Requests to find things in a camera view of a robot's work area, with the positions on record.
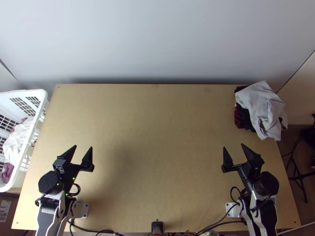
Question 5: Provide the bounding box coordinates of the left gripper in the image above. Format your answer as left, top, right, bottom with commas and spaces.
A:
56, 145, 96, 193

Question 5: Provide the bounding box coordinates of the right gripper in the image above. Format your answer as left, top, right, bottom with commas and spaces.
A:
221, 143, 265, 191

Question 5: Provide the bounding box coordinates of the heap of clothes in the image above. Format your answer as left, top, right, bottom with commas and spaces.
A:
233, 79, 289, 141
0, 117, 35, 184

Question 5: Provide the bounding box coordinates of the black tripod stand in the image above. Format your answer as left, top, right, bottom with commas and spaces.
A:
287, 158, 315, 204

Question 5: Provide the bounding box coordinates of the white laundry basket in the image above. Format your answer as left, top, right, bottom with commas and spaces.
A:
0, 89, 48, 193

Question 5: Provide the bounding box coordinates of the cardboard box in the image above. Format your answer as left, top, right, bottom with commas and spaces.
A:
0, 194, 21, 230

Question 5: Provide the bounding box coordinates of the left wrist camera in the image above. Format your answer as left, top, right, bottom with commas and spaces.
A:
52, 158, 67, 175

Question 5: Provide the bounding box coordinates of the black cable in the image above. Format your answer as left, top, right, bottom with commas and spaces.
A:
280, 134, 304, 159
230, 186, 245, 210
66, 183, 81, 199
196, 213, 243, 236
68, 217, 119, 236

